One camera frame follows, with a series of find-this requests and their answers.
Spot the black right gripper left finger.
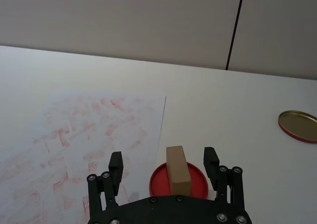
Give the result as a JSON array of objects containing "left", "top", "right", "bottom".
[{"left": 86, "top": 151, "right": 124, "bottom": 221}]

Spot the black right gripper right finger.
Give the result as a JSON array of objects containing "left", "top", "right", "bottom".
[{"left": 203, "top": 147, "right": 246, "bottom": 213}]

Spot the brown wooden stamp block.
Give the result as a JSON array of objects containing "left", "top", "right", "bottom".
[{"left": 165, "top": 145, "right": 192, "bottom": 196}]

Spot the round red ink pad tin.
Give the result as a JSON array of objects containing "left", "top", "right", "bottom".
[{"left": 149, "top": 162, "right": 209, "bottom": 200}]

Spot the white paper with red stamps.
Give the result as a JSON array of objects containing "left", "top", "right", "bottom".
[{"left": 0, "top": 91, "right": 167, "bottom": 224}]

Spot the round gold tin lid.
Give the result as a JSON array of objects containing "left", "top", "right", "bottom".
[{"left": 277, "top": 110, "right": 317, "bottom": 144}]

